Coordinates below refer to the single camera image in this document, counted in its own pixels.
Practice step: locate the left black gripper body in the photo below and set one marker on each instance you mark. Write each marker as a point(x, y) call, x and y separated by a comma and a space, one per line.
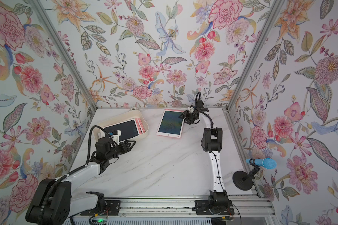
point(114, 153)

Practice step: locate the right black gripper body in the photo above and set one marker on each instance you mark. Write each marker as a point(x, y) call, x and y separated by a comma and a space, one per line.
point(190, 120)

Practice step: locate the cream plastic storage box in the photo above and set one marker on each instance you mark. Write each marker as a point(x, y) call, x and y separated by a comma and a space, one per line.
point(132, 114)

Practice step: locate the pink writing tablet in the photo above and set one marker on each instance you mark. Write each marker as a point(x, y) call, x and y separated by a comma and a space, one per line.
point(129, 129)
point(171, 124)

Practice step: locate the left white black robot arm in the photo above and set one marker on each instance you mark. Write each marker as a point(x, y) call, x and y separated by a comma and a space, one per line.
point(53, 201)

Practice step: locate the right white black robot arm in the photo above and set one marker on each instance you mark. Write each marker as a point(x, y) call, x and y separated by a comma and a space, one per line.
point(218, 202)

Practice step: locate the blue microphone on stand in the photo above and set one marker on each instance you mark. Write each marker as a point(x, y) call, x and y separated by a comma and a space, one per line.
point(243, 180)

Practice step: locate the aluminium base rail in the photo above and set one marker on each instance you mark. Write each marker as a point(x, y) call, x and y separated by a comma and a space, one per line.
point(244, 206)

